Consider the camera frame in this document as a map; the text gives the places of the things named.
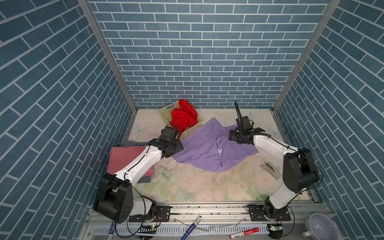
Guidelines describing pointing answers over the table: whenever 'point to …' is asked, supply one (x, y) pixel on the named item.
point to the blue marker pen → (191, 227)
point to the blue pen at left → (111, 230)
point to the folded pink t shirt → (120, 157)
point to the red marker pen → (244, 233)
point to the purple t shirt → (210, 148)
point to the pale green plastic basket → (165, 113)
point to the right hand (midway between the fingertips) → (232, 134)
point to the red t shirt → (185, 116)
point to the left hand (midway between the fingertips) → (179, 147)
